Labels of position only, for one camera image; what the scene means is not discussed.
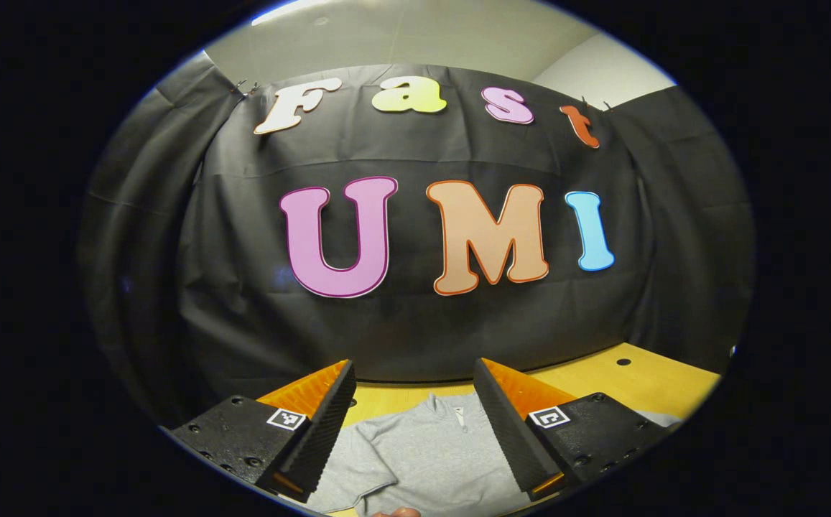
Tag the grey sweatshirt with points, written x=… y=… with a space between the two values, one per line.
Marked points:
x=429 y=452

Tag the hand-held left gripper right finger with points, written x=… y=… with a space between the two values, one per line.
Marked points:
x=505 y=424

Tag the black backdrop cloth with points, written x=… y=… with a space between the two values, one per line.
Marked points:
x=401 y=330

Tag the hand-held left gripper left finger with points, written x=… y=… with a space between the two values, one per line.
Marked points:
x=329 y=420

